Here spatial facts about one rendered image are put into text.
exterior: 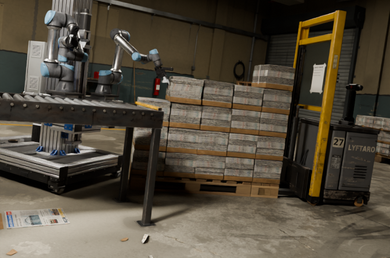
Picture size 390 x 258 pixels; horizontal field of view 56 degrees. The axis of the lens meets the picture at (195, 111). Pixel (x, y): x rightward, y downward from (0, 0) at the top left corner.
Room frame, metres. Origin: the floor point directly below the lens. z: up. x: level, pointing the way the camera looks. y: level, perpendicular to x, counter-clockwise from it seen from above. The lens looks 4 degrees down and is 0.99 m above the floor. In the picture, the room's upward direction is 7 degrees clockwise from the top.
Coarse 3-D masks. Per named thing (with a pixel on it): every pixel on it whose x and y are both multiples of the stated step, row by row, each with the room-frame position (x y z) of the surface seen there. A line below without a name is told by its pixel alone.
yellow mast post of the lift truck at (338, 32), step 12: (336, 12) 3.43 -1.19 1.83; (336, 24) 3.40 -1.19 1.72; (336, 36) 3.40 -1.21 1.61; (336, 48) 3.40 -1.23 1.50; (336, 60) 3.41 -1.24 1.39; (336, 72) 3.41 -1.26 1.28; (324, 96) 3.42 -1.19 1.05; (324, 108) 3.40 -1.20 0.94; (324, 120) 3.40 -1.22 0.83; (324, 132) 3.41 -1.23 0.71; (324, 144) 3.41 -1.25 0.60; (324, 156) 3.41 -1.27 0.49; (312, 180) 3.42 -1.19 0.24; (312, 192) 3.40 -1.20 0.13
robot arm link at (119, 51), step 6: (126, 36) 3.60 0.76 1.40; (120, 48) 3.60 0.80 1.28; (114, 54) 3.61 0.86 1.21; (120, 54) 3.60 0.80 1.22; (114, 60) 3.60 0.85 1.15; (120, 60) 3.61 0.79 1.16; (114, 66) 3.60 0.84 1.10; (120, 66) 3.63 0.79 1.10; (114, 72) 3.59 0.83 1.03; (120, 72) 3.63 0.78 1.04; (114, 78) 3.57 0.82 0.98; (120, 78) 3.64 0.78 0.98
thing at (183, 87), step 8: (176, 80) 3.26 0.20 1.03; (184, 80) 3.28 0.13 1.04; (192, 80) 3.29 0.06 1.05; (200, 80) 3.31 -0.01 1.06; (176, 88) 3.28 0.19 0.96; (184, 88) 3.28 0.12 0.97; (192, 88) 3.30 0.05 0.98; (200, 88) 3.32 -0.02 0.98; (176, 96) 3.27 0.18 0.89; (184, 96) 3.29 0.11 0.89; (192, 96) 3.30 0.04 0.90; (200, 96) 3.32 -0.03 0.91
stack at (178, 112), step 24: (168, 120) 3.29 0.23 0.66; (192, 120) 3.33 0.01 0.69; (216, 120) 3.38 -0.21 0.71; (240, 120) 3.43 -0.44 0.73; (144, 144) 3.24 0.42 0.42; (168, 144) 3.29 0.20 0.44; (192, 144) 3.34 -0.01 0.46; (216, 144) 3.38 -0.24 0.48; (240, 144) 3.44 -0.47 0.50; (144, 168) 3.25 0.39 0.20; (168, 168) 3.29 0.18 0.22; (192, 168) 3.34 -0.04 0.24; (216, 168) 3.39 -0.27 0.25; (240, 168) 3.44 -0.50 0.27; (192, 192) 3.34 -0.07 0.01; (216, 192) 3.39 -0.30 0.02; (240, 192) 3.44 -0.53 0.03
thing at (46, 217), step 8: (56, 208) 2.55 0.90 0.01; (8, 216) 2.31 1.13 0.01; (16, 216) 2.33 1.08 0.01; (24, 216) 2.34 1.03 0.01; (32, 216) 2.36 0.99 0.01; (40, 216) 2.37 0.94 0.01; (48, 216) 2.39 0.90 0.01; (56, 216) 2.41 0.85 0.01; (64, 216) 2.42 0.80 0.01; (8, 224) 2.19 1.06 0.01; (16, 224) 2.21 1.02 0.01; (24, 224) 2.22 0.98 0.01; (32, 224) 2.23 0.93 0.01; (40, 224) 2.25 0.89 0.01; (48, 224) 2.26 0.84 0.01; (56, 224) 2.29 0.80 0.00
